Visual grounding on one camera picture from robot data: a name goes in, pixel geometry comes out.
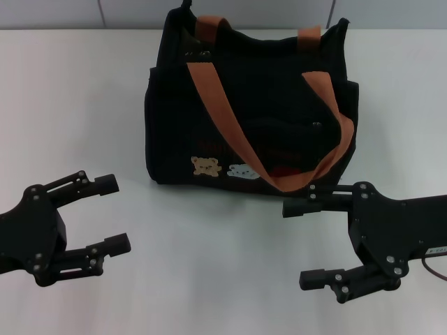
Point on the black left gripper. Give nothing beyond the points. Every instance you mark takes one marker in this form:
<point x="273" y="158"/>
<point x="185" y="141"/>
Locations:
<point x="31" y="230"/>

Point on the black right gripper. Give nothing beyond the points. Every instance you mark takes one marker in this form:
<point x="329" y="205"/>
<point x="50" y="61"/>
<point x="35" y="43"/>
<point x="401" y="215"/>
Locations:
<point x="380" y="227"/>

